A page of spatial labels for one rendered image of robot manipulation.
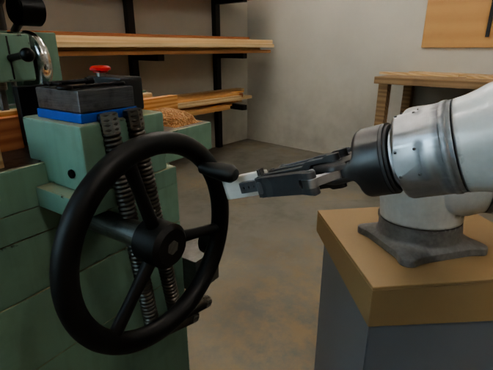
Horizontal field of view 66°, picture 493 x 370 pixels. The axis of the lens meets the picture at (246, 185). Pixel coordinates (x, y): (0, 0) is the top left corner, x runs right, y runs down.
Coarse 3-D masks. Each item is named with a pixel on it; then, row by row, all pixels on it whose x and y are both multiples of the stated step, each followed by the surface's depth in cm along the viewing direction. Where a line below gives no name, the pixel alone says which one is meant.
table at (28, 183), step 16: (176, 128) 74; (192, 128) 77; (208, 128) 81; (208, 144) 82; (16, 160) 53; (32, 160) 53; (0, 176) 48; (16, 176) 50; (32, 176) 52; (160, 176) 59; (176, 176) 62; (0, 192) 49; (16, 192) 50; (32, 192) 52; (48, 192) 51; (64, 192) 50; (112, 192) 52; (0, 208) 49; (16, 208) 51; (48, 208) 52; (64, 208) 49
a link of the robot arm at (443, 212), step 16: (480, 192) 65; (384, 208) 75; (400, 208) 71; (416, 208) 69; (432, 208) 68; (448, 208) 67; (464, 208) 67; (480, 208) 67; (400, 224) 72; (416, 224) 70; (432, 224) 69; (448, 224) 69
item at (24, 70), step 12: (0, 36) 55; (12, 36) 57; (24, 36) 58; (0, 48) 56; (12, 48) 57; (0, 60) 56; (0, 72) 56; (12, 72) 58; (24, 72) 59; (0, 84) 60
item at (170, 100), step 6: (162, 96) 90; (168, 96) 91; (174, 96) 92; (144, 102) 85; (150, 102) 87; (156, 102) 88; (162, 102) 90; (168, 102) 91; (174, 102) 93; (144, 108) 85; (150, 108) 87; (156, 108) 88; (174, 108) 93
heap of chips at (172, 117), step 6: (162, 108) 81; (168, 108) 81; (168, 114) 78; (174, 114) 78; (180, 114) 79; (186, 114) 80; (168, 120) 77; (174, 120) 76; (180, 120) 77; (186, 120) 78; (192, 120) 79; (198, 120) 82; (168, 126) 76; (174, 126) 76
